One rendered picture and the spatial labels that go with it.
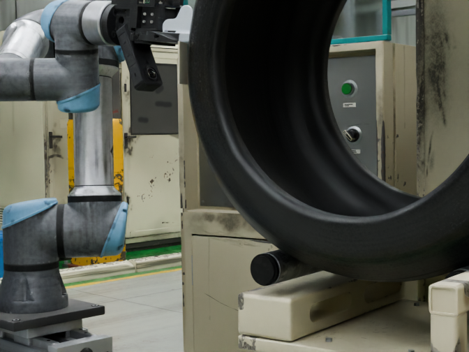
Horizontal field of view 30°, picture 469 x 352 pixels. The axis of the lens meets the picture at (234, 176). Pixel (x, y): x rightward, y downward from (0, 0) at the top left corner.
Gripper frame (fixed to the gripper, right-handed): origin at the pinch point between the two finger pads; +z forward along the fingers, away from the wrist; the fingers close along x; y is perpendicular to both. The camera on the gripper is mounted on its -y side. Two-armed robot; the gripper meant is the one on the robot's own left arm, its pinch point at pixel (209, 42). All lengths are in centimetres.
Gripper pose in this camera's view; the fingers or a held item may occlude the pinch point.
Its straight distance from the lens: 137.1
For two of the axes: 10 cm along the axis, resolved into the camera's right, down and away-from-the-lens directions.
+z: 8.0, 1.4, -5.8
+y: 0.8, -9.9, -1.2
